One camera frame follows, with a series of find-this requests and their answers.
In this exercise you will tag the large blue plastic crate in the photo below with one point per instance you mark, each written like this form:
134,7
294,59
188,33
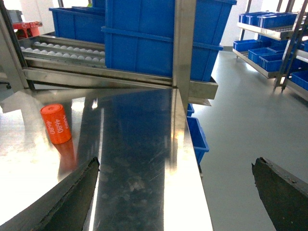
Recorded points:
139,36

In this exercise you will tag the steel shelf with blue bins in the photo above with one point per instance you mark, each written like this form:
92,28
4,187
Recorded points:
270,42

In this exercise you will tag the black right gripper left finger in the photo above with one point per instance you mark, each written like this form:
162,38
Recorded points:
64,207

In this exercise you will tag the stainless steel roller rack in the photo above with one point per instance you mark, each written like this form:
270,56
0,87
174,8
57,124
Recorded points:
22,72

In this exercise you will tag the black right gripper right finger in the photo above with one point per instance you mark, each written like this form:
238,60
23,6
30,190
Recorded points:
284,196

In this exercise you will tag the blue crate behind left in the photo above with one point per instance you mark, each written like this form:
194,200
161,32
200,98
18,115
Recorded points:
80,23

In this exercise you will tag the blue bin under table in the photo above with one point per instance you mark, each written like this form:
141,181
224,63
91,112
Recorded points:
199,141

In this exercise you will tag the red metal frame table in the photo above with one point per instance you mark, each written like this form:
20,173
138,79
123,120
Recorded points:
27,29

